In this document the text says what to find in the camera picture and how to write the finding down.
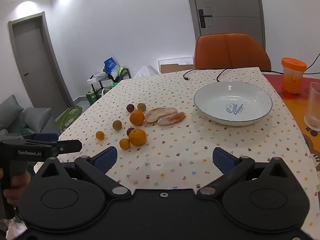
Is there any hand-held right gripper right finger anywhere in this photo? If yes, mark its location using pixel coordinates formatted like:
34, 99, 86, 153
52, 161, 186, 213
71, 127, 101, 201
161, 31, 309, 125
197, 147, 293, 201

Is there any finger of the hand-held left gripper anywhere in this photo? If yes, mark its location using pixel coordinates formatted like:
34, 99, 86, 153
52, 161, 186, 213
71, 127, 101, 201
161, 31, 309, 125
51, 140, 82, 154
22, 133, 59, 142

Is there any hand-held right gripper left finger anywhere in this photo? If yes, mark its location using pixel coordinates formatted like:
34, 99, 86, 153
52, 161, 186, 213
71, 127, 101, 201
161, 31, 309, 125
36, 146, 132, 201

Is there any large orange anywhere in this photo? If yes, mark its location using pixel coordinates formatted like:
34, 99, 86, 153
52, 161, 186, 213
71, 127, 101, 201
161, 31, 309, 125
128, 128, 147, 146
129, 109, 145, 126

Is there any white plate with blue rim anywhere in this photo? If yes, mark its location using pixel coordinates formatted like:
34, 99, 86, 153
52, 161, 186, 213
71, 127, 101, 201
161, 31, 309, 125
193, 81, 273, 126

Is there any pink pomelo segment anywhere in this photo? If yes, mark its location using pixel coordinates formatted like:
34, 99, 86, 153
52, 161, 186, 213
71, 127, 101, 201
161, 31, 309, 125
157, 112, 187, 126

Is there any person's left hand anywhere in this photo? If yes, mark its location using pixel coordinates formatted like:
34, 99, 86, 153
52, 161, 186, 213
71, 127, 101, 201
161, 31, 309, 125
3, 171, 31, 206

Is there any grey sofa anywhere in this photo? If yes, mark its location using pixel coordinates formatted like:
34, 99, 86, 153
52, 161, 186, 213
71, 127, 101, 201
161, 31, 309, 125
0, 95, 60, 137

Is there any grey sofa cushion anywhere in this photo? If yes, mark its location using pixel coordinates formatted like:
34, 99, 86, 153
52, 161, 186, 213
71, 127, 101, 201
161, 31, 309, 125
0, 95, 24, 130
23, 107, 51, 133

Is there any large green printed bag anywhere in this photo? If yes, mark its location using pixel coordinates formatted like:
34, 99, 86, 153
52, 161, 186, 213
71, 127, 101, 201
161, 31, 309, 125
55, 106, 83, 133

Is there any small green bag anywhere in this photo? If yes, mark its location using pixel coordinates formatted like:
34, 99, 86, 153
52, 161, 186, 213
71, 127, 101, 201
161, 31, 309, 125
86, 91, 100, 105

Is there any pale pomelo segment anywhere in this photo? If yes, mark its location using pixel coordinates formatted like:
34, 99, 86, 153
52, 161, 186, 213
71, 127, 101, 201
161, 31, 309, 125
145, 107, 178, 123

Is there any grey brown plain door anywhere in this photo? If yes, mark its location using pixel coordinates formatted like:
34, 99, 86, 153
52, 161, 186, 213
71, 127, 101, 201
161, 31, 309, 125
8, 12, 73, 112

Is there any red orange table mat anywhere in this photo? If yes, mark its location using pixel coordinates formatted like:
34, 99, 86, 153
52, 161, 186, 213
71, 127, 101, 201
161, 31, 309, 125
262, 71, 320, 205

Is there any blue white bag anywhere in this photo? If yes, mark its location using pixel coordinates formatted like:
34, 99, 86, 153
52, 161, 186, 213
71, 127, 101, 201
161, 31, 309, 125
103, 57, 119, 78

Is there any white plastic bag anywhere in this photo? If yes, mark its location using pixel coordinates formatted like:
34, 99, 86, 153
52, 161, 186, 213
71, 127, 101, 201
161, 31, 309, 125
132, 66, 158, 79

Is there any brown cardboard sheet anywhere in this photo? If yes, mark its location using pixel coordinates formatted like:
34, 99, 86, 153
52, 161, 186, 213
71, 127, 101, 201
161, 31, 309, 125
160, 64, 195, 74

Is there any clear drinking glass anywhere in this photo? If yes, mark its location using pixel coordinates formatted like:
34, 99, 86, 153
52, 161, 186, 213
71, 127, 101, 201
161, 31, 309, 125
304, 81, 320, 130

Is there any plastic cup with orange lid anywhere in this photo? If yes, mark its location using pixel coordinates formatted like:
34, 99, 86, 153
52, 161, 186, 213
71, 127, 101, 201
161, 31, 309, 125
281, 57, 307, 93

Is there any orange leather chair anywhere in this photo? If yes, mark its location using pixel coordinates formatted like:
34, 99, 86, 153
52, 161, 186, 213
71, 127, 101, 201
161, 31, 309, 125
194, 33, 272, 72

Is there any white framed board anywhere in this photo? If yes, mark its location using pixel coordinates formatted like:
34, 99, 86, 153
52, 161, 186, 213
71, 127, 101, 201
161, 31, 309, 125
158, 56, 194, 74

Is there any grey door with lock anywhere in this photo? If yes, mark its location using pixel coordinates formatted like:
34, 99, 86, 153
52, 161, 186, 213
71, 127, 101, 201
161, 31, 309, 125
185, 0, 265, 40

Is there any black wire shelf rack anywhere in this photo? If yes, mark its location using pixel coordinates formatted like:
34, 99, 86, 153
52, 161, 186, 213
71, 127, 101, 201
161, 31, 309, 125
90, 67, 132, 98

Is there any long black cable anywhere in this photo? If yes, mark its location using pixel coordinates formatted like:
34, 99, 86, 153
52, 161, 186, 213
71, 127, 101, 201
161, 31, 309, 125
216, 68, 284, 82

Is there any black cable with plug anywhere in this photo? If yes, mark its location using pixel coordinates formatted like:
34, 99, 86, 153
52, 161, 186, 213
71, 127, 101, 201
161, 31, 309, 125
183, 69, 196, 81

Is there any thin black cable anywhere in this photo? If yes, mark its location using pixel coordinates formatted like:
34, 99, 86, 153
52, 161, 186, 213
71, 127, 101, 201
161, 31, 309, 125
305, 53, 320, 70

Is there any black door lock handle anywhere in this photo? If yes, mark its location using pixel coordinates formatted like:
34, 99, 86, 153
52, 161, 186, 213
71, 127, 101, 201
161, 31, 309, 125
198, 9, 213, 28

